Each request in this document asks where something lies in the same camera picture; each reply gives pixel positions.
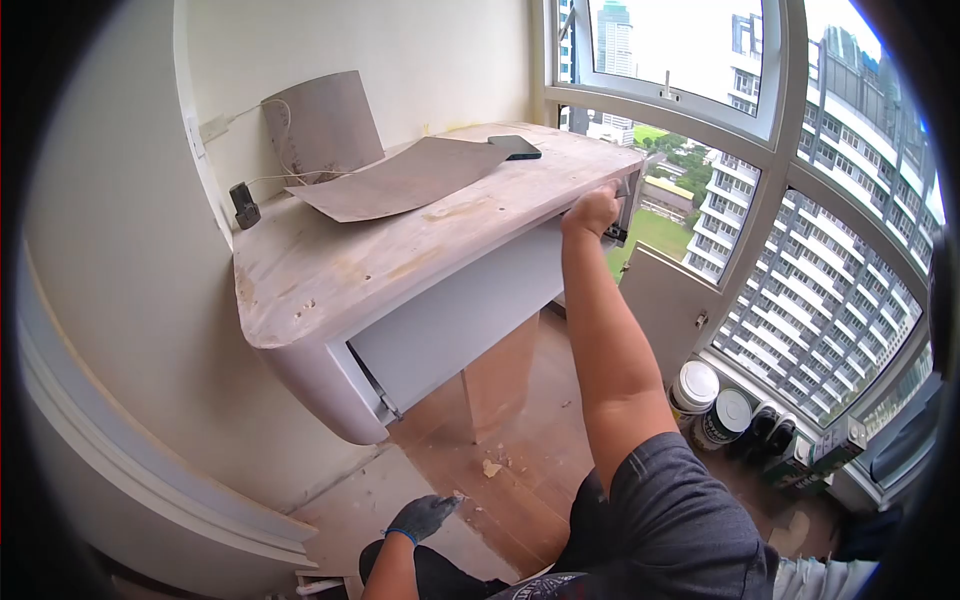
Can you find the brown wooden panel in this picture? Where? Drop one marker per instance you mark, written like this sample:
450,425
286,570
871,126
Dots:
499,375

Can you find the small beige debris piece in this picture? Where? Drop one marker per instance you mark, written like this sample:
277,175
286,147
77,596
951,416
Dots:
491,469

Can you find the flat grey laminate sheet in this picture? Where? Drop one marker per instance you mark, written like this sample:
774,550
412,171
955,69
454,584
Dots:
397,184

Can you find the white wall plug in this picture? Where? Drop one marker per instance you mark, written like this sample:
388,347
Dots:
213,128

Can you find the green and white carton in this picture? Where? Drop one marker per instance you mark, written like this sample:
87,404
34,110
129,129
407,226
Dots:
821,454

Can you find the person's legs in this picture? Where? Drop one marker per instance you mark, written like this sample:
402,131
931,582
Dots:
442,576

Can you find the curled grey laminate sheet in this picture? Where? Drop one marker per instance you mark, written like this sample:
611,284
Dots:
322,127

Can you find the dark smartphone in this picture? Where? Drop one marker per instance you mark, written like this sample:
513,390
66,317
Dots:
516,147

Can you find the person's left fingers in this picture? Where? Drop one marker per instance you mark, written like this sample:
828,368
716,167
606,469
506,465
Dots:
448,502

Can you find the green-labelled paint can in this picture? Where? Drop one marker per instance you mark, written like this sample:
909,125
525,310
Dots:
724,420

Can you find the black shoe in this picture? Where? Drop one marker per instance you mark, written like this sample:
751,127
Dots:
754,431
780,439

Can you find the white desk drawer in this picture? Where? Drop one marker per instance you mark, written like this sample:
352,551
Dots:
450,315

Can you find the white-lidded paint can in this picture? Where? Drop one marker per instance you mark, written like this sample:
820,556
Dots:
695,386

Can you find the person's right fingers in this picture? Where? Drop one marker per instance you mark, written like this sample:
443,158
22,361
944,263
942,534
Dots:
611,190

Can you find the person's right hand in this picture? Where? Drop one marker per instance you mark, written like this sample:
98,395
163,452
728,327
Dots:
592,214

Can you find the white access panel door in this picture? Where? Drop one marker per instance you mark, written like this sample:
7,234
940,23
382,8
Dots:
664,307

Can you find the person's body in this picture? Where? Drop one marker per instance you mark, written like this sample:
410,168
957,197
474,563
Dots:
675,525

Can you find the person's left hand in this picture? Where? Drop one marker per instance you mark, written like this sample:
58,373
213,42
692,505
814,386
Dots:
420,517

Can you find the white cloth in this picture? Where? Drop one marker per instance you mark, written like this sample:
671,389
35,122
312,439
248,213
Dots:
821,579

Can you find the wall-mounted wooden desk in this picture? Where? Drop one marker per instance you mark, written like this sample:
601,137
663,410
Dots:
337,262

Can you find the large white-framed window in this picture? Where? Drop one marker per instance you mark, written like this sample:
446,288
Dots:
780,150

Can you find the black battery charger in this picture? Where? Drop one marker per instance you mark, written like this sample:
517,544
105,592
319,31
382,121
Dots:
244,206

